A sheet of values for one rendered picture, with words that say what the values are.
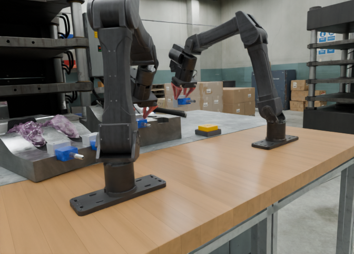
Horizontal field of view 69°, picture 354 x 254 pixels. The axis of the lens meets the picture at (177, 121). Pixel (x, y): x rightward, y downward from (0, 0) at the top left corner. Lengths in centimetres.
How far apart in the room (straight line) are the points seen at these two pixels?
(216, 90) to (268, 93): 409
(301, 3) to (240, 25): 735
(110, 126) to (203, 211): 25
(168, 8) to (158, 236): 878
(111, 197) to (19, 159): 33
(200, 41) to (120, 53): 56
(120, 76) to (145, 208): 27
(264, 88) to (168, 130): 38
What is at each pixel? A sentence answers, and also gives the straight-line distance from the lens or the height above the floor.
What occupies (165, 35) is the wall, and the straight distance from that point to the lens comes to 881.
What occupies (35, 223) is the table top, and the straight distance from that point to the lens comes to 55.
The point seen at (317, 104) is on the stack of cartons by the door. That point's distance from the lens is 740.
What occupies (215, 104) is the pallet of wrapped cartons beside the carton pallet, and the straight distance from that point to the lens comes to 500.
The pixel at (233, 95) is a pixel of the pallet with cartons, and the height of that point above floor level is 62.
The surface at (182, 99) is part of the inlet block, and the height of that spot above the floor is 95.
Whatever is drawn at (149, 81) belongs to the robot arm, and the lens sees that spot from 83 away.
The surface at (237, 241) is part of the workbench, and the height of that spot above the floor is 21.
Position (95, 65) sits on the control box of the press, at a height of 114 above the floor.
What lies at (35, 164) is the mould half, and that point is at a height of 85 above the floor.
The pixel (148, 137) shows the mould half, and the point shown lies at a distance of 95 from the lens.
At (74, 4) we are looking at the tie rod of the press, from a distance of 168.
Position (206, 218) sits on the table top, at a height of 80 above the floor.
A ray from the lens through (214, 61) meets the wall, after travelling 992.
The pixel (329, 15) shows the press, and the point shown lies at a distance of 480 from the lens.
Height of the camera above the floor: 104
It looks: 10 degrees down
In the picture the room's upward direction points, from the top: 3 degrees counter-clockwise
